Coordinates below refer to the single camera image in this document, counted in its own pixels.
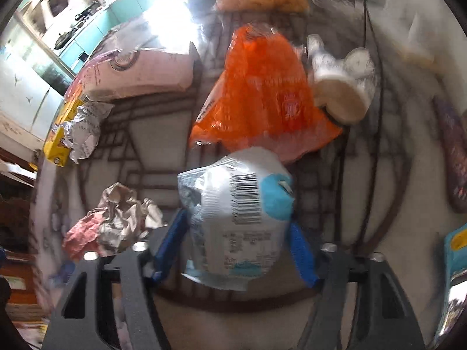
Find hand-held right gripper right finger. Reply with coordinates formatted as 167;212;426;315
288;222;426;350

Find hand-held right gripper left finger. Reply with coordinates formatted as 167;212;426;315
44;209;191;350

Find white blue snack packet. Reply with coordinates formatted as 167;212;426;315
177;147;296;291

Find pink carton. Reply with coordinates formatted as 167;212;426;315
72;41;196;103

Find crumpled pink silver wrapper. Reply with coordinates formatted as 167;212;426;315
62;182;165;262

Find crumpled silver foil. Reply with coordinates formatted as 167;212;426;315
60;101;114;164

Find yellow box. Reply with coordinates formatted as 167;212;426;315
43;83;90;169

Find white pill bottle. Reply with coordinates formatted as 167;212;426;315
306;34;367;125

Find orange plastic bag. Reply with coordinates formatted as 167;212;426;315
189;22;344;164

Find dark purple packet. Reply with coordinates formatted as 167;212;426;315
435;96;467;213

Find small white bottle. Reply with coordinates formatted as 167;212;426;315
344;47;377;100

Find white refrigerator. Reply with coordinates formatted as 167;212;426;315
0;39;71;147

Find teal kitchen cabinets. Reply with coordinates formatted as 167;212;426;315
54;0;156;74

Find range hood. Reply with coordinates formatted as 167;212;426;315
36;0;74;21

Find black cable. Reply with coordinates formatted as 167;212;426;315
339;0;385;258

